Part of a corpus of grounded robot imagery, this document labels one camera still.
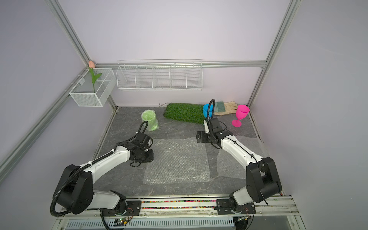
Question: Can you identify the blue plastic wine glass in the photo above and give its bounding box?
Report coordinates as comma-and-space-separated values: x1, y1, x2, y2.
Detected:
203, 103, 214, 118

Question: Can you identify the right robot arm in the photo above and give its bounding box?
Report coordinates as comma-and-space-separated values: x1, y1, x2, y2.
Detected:
196, 99, 282, 214

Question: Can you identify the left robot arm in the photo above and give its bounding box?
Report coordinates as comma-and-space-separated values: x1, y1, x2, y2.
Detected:
50, 121, 153, 217

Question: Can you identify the bubble wrap sheet stack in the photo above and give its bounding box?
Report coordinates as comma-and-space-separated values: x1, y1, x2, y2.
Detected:
217, 136, 268, 179

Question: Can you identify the pink plastic wine glass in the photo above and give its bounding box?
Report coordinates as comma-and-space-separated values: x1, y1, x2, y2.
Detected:
232, 104, 250, 127

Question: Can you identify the green artificial grass mat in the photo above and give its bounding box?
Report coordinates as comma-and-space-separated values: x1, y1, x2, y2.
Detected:
163, 103, 205, 124

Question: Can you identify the beige work glove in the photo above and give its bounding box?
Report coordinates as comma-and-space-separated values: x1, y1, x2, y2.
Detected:
214, 101, 238, 116

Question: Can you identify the white mesh corner basket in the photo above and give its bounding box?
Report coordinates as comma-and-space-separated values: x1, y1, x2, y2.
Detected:
69, 68, 117, 107

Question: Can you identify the white vent grille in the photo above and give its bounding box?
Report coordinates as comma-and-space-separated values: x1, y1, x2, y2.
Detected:
64, 217, 235, 230

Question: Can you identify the artificial tulip flower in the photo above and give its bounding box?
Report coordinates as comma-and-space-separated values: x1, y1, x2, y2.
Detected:
88, 60, 102, 93

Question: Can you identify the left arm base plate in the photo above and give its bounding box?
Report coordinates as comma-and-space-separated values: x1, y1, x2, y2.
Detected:
102, 200, 142, 217

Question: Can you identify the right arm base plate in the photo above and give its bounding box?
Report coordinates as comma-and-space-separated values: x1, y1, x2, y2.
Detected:
215, 198, 256, 215

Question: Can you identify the aluminium front rail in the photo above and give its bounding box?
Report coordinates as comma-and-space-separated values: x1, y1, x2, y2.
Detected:
58, 196, 300, 219

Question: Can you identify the white wire wall basket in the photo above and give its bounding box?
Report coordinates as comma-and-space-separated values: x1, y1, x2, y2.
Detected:
117, 59, 204, 91

